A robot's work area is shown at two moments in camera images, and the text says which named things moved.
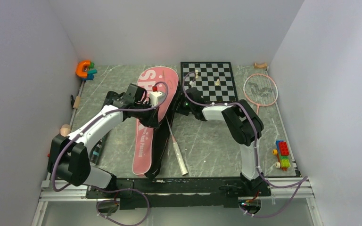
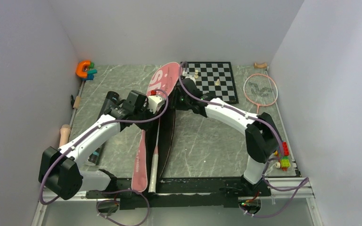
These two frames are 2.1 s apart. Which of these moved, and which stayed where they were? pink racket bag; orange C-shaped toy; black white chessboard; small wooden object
Moved: pink racket bag
Stayed: black white chessboard; orange C-shaped toy; small wooden object
